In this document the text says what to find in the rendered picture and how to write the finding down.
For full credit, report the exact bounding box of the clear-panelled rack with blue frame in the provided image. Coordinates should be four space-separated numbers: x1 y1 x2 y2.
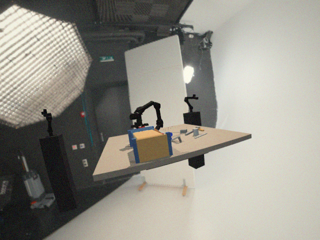
128 126 173 164

